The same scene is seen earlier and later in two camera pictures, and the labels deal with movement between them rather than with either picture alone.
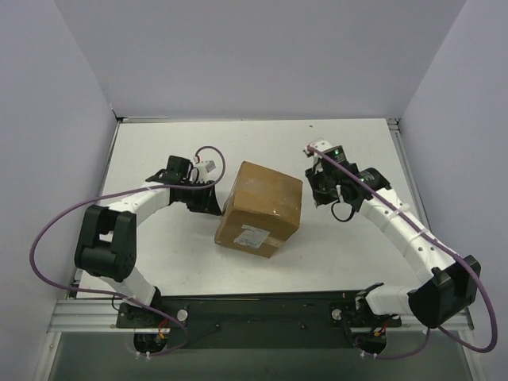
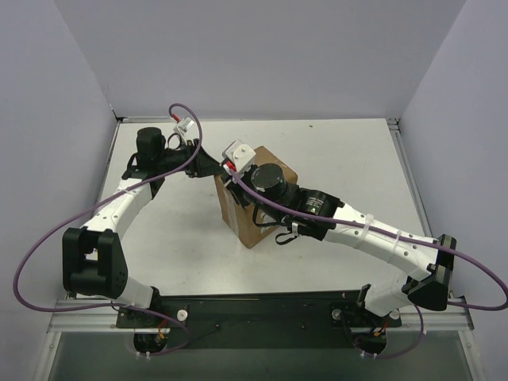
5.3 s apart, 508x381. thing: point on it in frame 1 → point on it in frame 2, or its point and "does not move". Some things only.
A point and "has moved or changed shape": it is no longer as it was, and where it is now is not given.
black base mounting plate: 258,320 does not move
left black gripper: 202,196 → 194,159
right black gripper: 320,188 → 239,190
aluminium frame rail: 101,316 does not move
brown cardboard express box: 263,210 has moved or changed shape
